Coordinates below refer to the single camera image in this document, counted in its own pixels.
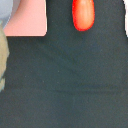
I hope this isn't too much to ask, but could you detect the red sausage with grill marks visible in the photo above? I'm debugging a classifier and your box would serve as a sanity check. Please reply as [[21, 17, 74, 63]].
[[72, 0, 95, 31]]

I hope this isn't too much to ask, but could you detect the beige ceramic bowl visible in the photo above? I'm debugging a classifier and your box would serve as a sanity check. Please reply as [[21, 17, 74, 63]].
[[0, 21, 9, 92]]

